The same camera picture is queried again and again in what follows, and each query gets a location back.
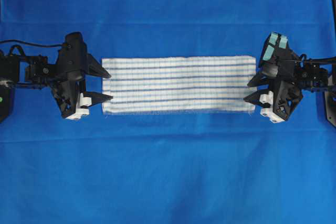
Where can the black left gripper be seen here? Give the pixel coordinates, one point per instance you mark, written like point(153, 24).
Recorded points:
point(71, 99)

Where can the blue table cloth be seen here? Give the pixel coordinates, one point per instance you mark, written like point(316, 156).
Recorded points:
point(167, 168)

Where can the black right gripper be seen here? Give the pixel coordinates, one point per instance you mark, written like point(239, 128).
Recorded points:
point(282, 94)

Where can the taped right wrist camera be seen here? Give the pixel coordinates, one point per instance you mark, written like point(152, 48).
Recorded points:
point(274, 48)

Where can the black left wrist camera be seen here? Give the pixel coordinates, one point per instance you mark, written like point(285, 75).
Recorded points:
point(72, 61)

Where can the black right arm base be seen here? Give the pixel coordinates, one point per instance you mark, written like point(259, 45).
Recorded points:
point(325, 102)

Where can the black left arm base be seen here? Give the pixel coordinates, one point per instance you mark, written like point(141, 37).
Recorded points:
point(7, 98)

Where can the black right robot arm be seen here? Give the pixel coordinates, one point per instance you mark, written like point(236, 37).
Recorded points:
point(312, 75)

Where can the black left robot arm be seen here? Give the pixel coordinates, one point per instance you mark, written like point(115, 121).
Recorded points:
point(29, 72)

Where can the white blue striped towel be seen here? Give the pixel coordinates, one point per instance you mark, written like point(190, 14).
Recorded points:
point(178, 84)

